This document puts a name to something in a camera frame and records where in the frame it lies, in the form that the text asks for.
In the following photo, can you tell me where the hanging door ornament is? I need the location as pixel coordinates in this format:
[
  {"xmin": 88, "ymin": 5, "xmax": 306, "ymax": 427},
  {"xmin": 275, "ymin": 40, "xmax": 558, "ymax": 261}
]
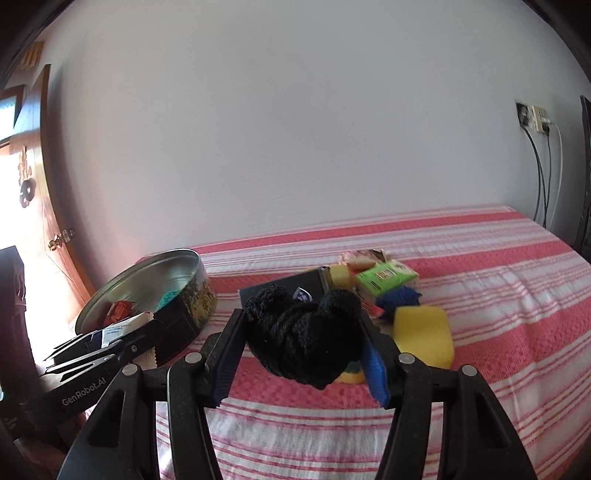
[{"xmin": 17, "ymin": 147, "xmax": 37, "ymax": 209}]

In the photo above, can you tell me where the blue knitted cloth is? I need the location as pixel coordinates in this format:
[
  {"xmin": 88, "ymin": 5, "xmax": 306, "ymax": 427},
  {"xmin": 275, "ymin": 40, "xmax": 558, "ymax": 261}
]
[{"xmin": 375, "ymin": 285, "xmax": 423, "ymax": 319}]

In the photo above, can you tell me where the round metal tin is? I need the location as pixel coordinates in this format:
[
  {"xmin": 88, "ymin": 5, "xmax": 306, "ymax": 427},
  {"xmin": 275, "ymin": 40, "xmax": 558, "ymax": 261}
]
[{"xmin": 75, "ymin": 248, "xmax": 218, "ymax": 360}]

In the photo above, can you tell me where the dark chair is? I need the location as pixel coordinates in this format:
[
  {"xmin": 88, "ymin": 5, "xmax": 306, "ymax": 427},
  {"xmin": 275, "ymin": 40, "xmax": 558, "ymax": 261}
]
[{"xmin": 573, "ymin": 95, "xmax": 591, "ymax": 265}]

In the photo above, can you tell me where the wall socket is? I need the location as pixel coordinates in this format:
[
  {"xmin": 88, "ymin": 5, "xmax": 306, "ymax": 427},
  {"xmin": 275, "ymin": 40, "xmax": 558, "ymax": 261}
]
[{"xmin": 516, "ymin": 100, "xmax": 553, "ymax": 135}]

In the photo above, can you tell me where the red white striped bedsheet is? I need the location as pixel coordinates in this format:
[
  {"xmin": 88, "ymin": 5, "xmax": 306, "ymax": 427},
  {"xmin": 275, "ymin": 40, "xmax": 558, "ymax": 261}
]
[{"xmin": 69, "ymin": 205, "xmax": 591, "ymax": 480}]

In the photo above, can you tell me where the green tissue pack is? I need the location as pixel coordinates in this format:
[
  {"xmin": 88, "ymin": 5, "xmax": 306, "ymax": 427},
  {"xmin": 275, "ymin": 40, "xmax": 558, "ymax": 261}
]
[{"xmin": 355, "ymin": 259, "xmax": 420, "ymax": 297}]

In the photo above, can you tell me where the dark wooden furniture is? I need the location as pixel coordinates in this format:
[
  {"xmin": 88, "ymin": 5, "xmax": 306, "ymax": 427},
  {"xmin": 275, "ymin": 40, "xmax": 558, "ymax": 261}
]
[{"xmin": 0, "ymin": 246, "xmax": 41, "ymax": 409}]

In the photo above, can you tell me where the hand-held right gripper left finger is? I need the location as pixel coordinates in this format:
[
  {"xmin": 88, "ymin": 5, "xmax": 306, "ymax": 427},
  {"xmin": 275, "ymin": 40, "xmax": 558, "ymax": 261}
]
[{"xmin": 58, "ymin": 308, "xmax": 249, "ymax": 480}]

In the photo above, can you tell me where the black knitted cloth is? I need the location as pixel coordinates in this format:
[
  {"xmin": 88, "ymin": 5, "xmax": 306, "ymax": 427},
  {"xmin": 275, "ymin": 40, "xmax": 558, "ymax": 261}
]
[{"xmin": 243, "ymin": 284, "xmax": 366, "ymax": 391}]

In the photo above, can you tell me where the teal knitted cloth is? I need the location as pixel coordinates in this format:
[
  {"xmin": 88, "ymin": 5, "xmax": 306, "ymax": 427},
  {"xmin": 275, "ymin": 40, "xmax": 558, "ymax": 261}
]
[{"xmin": 154, "ymin": 288, "xmax": 184, "ymax": 311}]

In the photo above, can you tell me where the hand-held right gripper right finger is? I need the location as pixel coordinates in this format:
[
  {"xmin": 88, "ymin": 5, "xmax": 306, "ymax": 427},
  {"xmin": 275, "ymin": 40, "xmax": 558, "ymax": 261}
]
[{"xmin": 357, "ymin": 310, "xmax": 542, "ymax": 480}]

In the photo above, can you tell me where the orange red packet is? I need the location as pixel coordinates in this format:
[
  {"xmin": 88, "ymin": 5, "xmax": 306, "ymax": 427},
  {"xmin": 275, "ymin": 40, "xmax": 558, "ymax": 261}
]
[{"xmin": 103, "ymin": 300, "xmax": 136, "ymax": 326}]

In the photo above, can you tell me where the beige snack wrapper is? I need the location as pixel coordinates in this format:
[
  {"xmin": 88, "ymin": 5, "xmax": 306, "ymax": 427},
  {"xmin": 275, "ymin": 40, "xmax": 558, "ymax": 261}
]
[{"xmin": 339, "ymin": 248, "xmax": 387, "ymax": 271}]

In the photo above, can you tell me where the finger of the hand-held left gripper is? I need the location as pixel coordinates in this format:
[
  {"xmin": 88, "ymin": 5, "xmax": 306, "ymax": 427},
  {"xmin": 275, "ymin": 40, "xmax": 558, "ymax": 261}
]
[
  {"xmin": 53, "ymin": 318, "xmax": 166, "ymax": 360},
  {"xmin": 44, "ymin": 342, "xmax": 160, "ymax": 377}
]

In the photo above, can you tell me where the large yellow sponge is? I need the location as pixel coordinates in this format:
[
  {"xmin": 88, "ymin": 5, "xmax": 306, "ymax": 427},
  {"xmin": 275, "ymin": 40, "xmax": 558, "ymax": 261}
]
[{"xmin": 392, "ymin": 305, "xmax": 455, "ymax": 370}]

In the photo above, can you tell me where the brass door handle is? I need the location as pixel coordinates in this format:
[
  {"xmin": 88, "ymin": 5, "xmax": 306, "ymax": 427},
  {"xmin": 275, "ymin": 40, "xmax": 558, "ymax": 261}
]
[{"xmin": 48, "ymin": 227, "xmax": 77, "ymax": 250}]

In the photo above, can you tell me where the small yellow sponge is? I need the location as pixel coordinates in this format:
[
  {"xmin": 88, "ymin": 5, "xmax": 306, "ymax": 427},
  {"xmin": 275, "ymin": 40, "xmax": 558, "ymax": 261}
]
[{"xmin": 329, "ymin": 264, "xmax": 356, "ymax": 291}]

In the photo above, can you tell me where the white paper packet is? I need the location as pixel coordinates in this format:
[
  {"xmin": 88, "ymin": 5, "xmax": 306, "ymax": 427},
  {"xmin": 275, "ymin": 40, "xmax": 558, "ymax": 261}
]
[{"xmin": 99, "ymin": 312, "xmax": 156, "ymax": 369}]

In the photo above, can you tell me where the wooden door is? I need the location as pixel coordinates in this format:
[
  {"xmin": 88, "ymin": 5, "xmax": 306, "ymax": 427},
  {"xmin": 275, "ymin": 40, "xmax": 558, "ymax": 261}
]
[{"xmin": 13, "ymin": 65, "xmax": 95, "ymax": 319}]

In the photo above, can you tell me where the white cable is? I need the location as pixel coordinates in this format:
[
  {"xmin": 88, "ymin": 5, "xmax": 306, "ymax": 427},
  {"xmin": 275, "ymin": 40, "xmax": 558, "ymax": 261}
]
[{"xmin": 549, "ymin": 120, "xmax": 565, "ymax": 219}]

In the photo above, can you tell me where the black cable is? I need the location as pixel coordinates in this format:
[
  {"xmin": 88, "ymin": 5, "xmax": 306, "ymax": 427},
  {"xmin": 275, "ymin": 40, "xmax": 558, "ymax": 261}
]
[
  {"xmin": 547, "ymin": 133, "xmax": 554, "ymax": 230},
  {"xmin": 523, "ymin": 126, "xmax": 547, "ymax": 228}
]

